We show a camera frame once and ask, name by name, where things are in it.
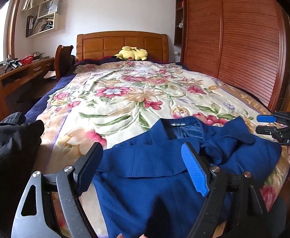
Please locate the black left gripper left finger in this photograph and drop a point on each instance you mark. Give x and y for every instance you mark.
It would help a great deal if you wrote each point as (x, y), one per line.
(45, 194)

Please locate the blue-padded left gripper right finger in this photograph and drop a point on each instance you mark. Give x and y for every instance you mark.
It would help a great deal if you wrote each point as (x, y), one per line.
(247, 217)

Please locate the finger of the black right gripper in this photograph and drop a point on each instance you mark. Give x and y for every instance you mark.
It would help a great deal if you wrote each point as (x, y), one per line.
(267, 130)

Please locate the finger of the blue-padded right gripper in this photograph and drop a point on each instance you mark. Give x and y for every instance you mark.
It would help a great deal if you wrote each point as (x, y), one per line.
(262, 118)

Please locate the blue suit jacket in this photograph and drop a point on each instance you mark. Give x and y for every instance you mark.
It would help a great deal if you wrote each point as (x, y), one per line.
(143, 185)

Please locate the black garment pile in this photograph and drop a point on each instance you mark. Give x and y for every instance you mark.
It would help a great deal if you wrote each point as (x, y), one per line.
(19, 143)

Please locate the wooden louvered wardrobe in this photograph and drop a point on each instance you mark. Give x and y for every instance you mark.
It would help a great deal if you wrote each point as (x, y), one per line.
(244, 43)

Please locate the wooden desk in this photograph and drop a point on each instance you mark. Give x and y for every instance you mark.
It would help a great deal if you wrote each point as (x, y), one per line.
(13, 80)

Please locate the floral bed blanket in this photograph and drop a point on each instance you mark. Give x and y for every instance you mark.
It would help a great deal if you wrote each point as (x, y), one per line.
(63, 142)

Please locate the yellow Pikachu plush toy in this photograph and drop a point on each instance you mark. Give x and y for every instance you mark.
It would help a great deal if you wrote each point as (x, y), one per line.
(131, 53)

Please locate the black gadget on desk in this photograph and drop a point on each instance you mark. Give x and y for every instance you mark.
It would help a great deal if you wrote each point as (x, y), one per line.
(12, 64)

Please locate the red basket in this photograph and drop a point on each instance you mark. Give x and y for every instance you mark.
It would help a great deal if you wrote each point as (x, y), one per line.
(27, 60)

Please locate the wooden desk chair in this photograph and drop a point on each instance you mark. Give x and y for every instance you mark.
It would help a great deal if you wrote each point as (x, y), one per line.
(62, 61)

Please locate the wooden bed headboard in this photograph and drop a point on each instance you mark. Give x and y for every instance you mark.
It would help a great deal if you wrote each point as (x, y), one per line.
(106, 44)

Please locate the white wall shelf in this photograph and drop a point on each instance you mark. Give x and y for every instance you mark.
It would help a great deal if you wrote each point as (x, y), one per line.
(46, 20)

